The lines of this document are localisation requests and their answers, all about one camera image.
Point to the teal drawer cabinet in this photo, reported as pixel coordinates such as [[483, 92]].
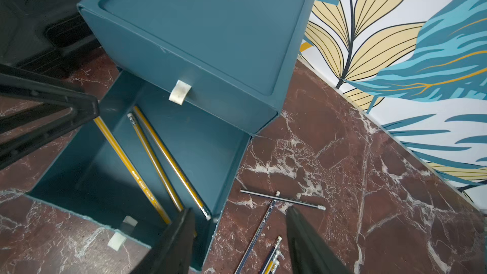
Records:
[[237, 56]]

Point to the teal drawer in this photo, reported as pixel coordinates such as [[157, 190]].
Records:
[[89, 179]]

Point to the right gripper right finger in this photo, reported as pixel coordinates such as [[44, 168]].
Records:
[[308, 251]]

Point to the brown pencil right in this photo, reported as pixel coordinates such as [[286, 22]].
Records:
[[267, 265]]

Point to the black plastic case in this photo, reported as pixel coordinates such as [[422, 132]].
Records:
[[47, 37]]

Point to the dark pencil near cabinet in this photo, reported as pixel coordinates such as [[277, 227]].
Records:
[[282, 199]]

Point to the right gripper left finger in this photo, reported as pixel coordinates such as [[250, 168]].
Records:
[[173, 253]]

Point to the yellow pencil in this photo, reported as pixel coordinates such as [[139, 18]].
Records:
[[130, 167], [154, 160]]

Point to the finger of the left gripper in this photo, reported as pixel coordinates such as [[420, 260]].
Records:
[[52, 96]]

